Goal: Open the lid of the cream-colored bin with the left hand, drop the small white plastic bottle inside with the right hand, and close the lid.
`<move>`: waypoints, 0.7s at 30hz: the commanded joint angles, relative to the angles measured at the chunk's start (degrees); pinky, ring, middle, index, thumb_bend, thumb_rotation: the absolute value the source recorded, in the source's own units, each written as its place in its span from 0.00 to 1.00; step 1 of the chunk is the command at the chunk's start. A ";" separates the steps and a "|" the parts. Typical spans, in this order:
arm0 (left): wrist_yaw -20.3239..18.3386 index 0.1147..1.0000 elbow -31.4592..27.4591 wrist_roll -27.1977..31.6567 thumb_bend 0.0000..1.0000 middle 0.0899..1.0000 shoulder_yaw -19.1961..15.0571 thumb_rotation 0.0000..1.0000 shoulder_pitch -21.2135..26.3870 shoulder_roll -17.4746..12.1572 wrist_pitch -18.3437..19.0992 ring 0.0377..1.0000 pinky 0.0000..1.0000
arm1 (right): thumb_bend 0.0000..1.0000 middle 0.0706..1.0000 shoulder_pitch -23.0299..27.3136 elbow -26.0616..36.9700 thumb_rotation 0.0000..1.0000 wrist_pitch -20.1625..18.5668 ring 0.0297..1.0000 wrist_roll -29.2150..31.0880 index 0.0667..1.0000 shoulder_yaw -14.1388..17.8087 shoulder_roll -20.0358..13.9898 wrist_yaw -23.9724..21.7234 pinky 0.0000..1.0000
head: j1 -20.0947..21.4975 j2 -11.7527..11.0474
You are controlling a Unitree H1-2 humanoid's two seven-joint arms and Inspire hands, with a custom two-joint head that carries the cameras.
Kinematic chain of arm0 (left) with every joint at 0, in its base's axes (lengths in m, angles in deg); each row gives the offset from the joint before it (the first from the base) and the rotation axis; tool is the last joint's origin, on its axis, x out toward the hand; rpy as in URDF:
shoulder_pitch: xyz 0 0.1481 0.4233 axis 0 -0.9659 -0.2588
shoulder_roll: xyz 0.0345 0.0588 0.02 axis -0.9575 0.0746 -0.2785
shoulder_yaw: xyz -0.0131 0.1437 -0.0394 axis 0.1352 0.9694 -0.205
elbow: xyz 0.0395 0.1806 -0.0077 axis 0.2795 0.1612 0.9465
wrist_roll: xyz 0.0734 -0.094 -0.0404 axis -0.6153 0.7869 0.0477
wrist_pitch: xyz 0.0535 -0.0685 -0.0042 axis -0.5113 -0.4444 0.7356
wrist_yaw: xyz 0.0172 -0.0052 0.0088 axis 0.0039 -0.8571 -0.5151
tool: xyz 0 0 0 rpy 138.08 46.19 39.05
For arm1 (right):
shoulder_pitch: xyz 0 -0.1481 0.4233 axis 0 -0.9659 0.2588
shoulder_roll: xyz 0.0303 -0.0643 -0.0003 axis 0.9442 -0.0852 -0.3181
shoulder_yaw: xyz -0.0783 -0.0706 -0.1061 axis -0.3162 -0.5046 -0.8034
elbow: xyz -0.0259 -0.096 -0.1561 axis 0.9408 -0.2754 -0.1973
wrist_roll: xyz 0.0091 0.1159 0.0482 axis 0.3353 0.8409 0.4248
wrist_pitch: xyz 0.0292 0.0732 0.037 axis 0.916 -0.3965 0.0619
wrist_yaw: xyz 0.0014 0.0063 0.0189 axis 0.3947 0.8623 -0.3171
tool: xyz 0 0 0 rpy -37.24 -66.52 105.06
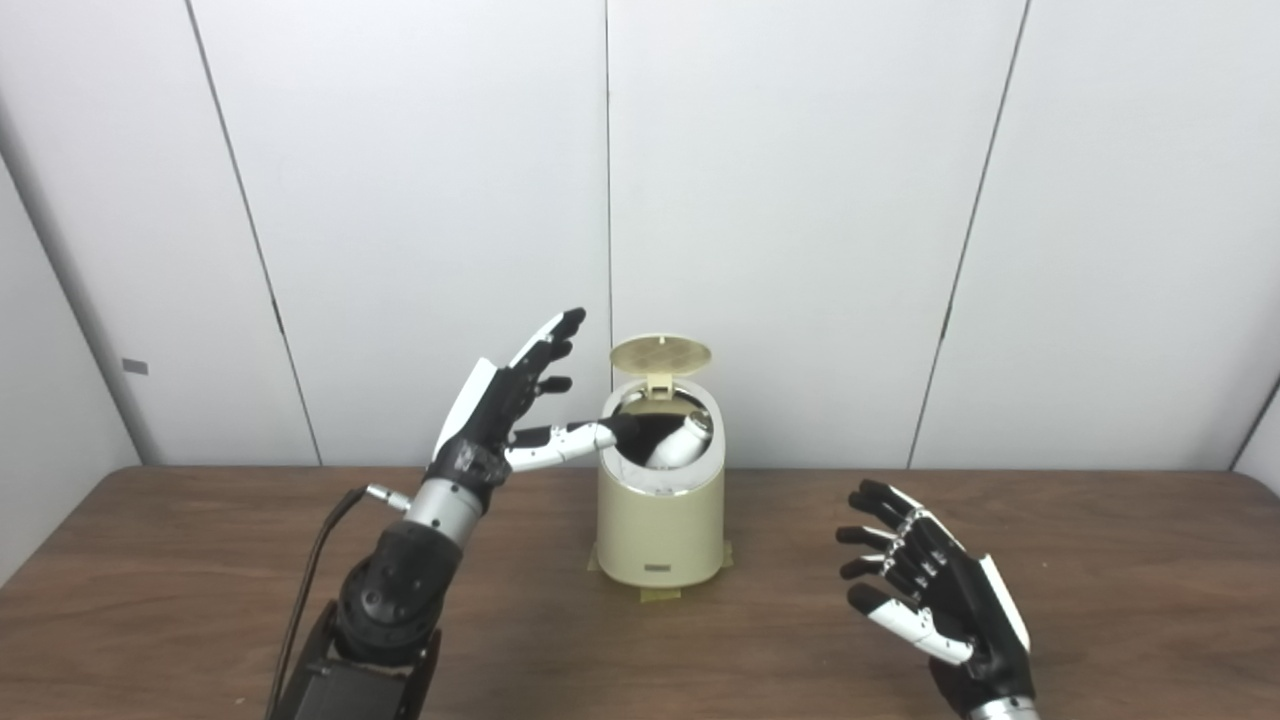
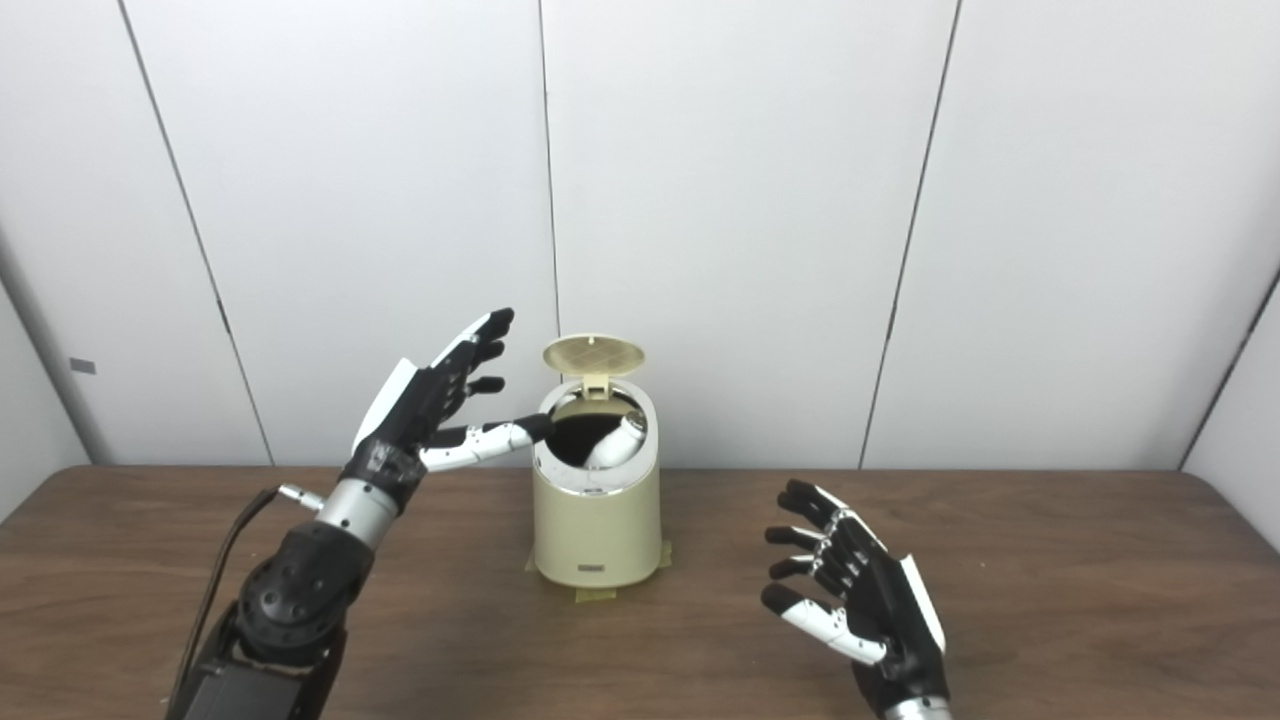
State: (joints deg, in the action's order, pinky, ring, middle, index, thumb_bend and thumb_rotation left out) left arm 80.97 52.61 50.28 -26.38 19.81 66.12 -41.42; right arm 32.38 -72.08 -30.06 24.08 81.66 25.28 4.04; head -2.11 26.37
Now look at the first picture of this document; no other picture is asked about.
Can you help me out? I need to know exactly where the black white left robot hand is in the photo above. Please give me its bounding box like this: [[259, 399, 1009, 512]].
[[430, 308, 641, 511]]

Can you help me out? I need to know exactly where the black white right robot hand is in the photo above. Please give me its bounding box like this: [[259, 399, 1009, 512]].
[[836, 479, 1036, 716]]

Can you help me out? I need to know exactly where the small white plastic bottle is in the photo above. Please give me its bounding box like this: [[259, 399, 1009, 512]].
[[645, 408, 714, 469]]

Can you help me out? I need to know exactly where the cream-colored lidded bin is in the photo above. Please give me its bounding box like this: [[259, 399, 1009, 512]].
[[595, 334, 726, 589]]

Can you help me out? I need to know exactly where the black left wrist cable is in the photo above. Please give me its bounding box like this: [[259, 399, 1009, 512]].
[[265, 484, 413, 720]]

